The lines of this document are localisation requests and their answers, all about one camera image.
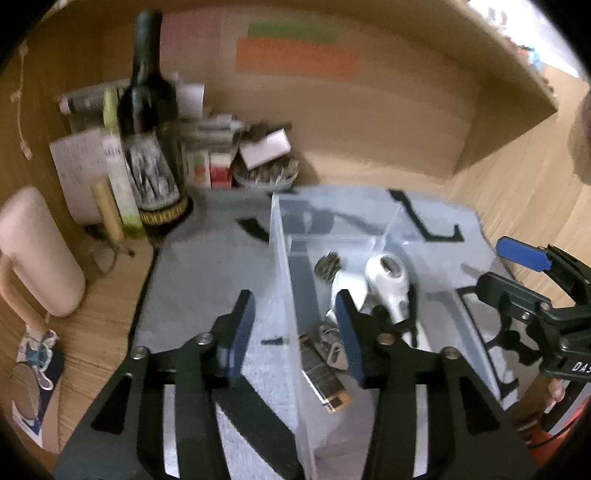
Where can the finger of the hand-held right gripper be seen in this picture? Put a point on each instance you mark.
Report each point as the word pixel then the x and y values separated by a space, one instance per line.
pixel 521 253
pixel 508 295

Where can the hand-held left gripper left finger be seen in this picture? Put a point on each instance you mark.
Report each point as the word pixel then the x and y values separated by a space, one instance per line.
pixel 242 332

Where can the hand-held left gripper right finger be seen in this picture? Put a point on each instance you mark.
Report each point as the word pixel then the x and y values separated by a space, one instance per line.
pixel 346 332

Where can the metal clip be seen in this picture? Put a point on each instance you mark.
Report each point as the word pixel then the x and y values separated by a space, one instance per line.
pixel 334 355

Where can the silver harmonica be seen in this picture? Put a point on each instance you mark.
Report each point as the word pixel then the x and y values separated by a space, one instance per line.
pixel 323 374

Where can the small white plastic gadget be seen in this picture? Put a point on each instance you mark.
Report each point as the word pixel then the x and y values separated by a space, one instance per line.
pixel 344 279

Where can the clear plastic storage box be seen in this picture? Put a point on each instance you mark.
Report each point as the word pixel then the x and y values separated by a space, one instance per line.
pixel 281 277

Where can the white handheld massager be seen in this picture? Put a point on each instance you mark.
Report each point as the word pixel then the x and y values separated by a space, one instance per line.
pixel 388 277

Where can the person's right forearm orange sleeve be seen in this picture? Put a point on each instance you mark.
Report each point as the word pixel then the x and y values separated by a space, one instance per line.
pixel 549 438

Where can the person's right hand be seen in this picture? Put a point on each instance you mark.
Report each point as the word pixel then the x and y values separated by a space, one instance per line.
pixel 555 392

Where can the small metal gear piece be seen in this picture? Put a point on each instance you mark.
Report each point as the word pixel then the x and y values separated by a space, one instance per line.
pixel 328 267

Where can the grey felt mat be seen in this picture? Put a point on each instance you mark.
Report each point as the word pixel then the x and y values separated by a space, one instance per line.
pixel 198 277

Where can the white bowl of beads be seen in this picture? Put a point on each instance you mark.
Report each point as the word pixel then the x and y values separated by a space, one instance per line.
pixel 265 180

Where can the small glass cup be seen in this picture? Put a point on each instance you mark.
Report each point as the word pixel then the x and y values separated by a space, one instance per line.
pixel 104 258

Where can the wooden shelf panel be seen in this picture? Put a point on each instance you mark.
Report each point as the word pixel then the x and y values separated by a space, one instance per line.
pixel 508 92

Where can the small red white box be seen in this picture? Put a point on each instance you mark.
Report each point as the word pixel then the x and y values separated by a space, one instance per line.
pixel 219 170

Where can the card with fruit stickers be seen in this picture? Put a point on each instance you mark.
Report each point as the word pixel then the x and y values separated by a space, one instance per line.
pixel 197 170

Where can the beige cylinder roll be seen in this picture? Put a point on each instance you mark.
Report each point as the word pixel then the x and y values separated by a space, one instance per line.
pixel 106 212

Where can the tall green white box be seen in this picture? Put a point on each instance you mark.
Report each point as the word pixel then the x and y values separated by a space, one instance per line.
pixel 122 194

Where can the white blank card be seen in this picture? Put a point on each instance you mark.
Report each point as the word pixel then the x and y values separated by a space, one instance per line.
pixel 265 147

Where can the stack of books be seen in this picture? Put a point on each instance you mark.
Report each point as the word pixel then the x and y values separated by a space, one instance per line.
pixel 207 134

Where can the cartoon sticker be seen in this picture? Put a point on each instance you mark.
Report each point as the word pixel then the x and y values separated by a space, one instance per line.
pixel 39 355

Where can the beige smooth cushion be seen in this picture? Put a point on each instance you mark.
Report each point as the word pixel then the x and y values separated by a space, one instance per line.
pixel 37 249

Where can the handwritten paper note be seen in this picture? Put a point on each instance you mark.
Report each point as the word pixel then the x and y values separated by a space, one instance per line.
pixel 78 170

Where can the dark wine bottle elephant label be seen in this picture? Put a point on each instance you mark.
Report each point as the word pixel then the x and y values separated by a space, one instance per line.
pixel 147 115

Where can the white paper sheet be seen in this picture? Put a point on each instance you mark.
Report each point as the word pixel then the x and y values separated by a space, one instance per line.
pixel 191 99

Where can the orange paper on wall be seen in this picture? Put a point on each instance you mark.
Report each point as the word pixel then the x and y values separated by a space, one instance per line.
pixel 295 57

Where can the green paper on wall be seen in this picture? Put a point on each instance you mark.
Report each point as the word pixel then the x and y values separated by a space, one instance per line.
pixel 291 33

